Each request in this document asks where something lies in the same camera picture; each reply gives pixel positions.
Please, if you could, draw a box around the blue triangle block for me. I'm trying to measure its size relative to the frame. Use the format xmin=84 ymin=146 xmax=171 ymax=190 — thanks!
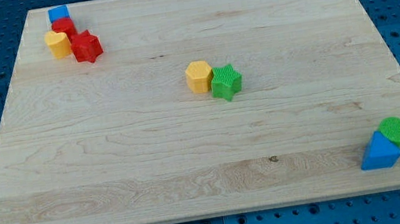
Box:
xmin=361 ymin=130 xmax=400 ymax=171

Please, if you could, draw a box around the green circle block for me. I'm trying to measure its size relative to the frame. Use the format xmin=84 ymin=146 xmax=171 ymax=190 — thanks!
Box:
xmin=377 ymin=116 xmax=400 ymax=147

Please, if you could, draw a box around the wooden board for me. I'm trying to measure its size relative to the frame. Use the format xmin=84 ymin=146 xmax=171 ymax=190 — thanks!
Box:
xmin=0 ymin=0 xmax=400 ymax=224

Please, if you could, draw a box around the yellow hexagon block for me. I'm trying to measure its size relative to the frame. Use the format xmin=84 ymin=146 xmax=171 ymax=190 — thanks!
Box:
xmin=185 ymin=60 xmax=214 ymax=94

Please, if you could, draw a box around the green star block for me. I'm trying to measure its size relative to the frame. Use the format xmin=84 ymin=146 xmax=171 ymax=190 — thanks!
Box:
xmin=211 ymin=64 xmax=242 ymax=101

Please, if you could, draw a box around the red star block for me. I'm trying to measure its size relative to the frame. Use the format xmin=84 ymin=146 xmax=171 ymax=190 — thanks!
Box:
xmin=71 ymin=30 xmax=104 ymax=63

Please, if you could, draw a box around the yellow heart block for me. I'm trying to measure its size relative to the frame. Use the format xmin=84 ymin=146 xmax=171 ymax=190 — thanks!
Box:
xmin=44 ymin=31 xmax=72 ymax=59

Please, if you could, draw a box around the red cylinder block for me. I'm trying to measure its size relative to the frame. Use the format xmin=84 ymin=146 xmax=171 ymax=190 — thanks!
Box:
xmin=51 ymin=17 xmax=78 ymax=42

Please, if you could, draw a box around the blue cube block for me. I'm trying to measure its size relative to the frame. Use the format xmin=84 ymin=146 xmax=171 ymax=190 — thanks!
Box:
xmin=47 ymin=5 xmax=70 ymax=23

